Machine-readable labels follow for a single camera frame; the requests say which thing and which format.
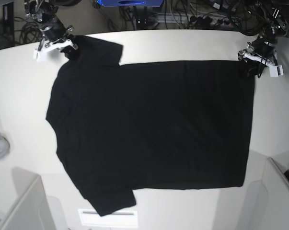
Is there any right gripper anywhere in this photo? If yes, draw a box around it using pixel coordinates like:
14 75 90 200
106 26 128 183
37 17 78 59

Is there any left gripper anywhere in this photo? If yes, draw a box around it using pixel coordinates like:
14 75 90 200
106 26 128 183
238 35 278 78

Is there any black T-shirt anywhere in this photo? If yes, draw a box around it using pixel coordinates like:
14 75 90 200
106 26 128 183
46 36 255 216

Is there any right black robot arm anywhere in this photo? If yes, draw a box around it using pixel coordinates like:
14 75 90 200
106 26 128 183
24 0 79 62

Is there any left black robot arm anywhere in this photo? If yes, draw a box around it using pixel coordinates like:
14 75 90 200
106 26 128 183
227 0 289 78

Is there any white power strip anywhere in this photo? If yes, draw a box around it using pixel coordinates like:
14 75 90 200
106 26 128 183
190 16 231 27

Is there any blue box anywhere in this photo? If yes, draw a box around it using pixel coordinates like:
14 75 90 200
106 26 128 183
97 0 163 7

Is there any white side partition right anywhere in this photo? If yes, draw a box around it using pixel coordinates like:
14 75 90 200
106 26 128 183
260 158 289 230

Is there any white side partition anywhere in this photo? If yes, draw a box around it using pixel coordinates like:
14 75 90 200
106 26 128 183
0 168 57 230
260 158 289 230

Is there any white side partition left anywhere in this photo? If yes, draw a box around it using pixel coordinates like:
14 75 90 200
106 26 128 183
0 168 57 230

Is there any white table slot plate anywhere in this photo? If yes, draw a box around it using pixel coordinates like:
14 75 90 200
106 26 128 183
78 209 139 228

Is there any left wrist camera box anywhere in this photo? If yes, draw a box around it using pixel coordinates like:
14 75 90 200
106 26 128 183
269 65 284 77

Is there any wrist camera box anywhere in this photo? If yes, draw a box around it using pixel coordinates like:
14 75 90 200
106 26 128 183
33 49 47 62
269 65 284 77

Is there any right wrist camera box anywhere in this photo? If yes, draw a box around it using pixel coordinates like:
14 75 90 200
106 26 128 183
33 49 47 62

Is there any coiled black cable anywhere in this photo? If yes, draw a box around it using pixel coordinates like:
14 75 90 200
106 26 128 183
17 20 43 44

